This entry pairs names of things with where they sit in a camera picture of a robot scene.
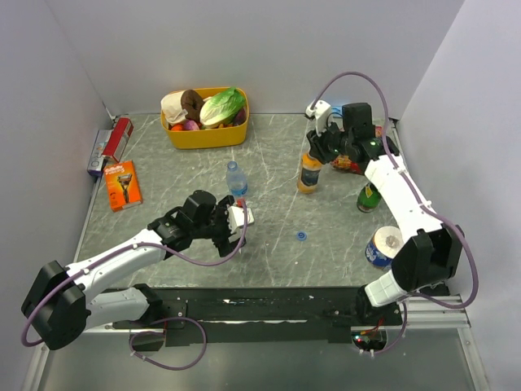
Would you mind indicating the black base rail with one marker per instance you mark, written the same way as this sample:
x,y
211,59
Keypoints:
x,y
243,315

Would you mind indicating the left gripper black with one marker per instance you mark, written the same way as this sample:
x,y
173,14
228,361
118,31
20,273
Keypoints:
x,y
223,242

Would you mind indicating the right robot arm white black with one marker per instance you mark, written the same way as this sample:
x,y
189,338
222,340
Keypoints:
x,y
431,249

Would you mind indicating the small dark jar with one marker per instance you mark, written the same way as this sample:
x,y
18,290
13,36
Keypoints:
x,y
369,198

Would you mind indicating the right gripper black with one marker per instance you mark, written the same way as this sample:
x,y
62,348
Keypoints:
x,y
317,147

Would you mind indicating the purple grey box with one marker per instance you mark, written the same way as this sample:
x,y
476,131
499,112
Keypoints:
x,y
97,159

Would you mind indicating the blue bottle cap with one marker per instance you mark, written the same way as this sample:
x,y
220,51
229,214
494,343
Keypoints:
x,y
301,235

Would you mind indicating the yellow plastic basket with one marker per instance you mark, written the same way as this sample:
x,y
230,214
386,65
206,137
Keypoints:
x,y
191,135

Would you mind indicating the orange drink bottle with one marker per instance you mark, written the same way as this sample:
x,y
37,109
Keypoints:
x,y
307,179

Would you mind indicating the brown beige plush toy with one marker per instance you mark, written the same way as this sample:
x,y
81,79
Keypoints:
x,y
181,106

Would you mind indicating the blue tissue pack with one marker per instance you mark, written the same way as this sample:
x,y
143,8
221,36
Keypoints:
x,y
337,111

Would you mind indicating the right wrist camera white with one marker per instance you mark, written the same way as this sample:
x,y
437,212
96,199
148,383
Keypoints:
x,y
319,112

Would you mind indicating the clear blue water bottle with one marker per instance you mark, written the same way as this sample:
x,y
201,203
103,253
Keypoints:
x,y
236,180

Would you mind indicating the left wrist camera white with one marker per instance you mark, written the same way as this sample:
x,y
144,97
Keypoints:
x,y
237,217

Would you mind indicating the aluminium frame rail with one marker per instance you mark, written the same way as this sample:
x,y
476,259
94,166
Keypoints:
x,y
425,314

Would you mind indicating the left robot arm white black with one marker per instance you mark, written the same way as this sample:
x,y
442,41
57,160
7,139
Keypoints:
x,y
65,301

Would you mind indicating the orange razor box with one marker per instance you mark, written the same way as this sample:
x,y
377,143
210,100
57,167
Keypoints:
x,y
122,184

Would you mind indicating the white blue can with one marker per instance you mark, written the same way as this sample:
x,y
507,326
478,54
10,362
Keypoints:
x,y
383,247

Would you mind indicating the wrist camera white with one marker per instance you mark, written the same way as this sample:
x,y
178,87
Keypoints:
x,y
237,217
319,112

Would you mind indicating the red box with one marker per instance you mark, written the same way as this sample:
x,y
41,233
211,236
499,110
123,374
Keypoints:
x,y
118,140

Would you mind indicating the red snack bag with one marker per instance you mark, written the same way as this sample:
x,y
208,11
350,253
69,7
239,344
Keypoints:
x,y
346,163

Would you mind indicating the plush cabbage toy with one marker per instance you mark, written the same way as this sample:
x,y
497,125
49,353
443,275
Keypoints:
x,y
221,107

